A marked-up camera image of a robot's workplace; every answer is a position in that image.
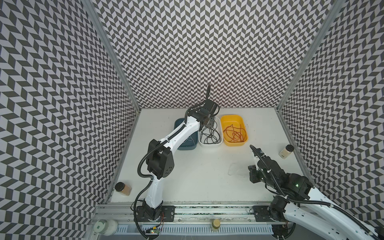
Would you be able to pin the brass knob on rail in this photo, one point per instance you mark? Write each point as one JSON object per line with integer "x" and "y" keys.
{"x": 215, "y": 225}

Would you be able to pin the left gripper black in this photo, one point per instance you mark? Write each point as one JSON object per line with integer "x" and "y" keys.
{"x": 211, "y": 119}

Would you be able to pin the white plastic bin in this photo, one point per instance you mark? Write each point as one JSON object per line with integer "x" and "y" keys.
{"x": 211, "y": 137}

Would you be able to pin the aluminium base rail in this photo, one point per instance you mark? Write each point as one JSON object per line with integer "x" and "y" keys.
{"x": 228, "y": 213}

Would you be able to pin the dark teal plastic bin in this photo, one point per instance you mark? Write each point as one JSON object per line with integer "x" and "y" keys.
{"x": 191, "y": 142}

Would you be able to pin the white tape roll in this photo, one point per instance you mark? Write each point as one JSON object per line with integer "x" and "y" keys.
{"x": 105, "y": 227}

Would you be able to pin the yellow plastic bin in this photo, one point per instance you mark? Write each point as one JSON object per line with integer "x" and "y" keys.
{"x": 234, "y": 130}

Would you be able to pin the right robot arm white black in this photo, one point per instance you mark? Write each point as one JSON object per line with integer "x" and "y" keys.
{"x": 298, "y": 201}

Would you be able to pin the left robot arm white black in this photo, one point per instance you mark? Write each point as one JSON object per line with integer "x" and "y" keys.
{"x": 158, "y": 162}

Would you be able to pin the small jar right black lid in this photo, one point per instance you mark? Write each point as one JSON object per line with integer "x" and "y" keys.
{"x": 286, "y": 151}

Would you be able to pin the small jar left black lid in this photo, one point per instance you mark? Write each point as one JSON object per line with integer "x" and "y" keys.
{"x": 123, "y": 188}

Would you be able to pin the small jar black lid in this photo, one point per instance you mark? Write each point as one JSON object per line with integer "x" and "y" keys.
{"x": 286, "y": 151}
{"x": 123, "y": 188}

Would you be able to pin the small circuit board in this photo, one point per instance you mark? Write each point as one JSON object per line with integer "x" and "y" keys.
{"x": 153, "y": 231}

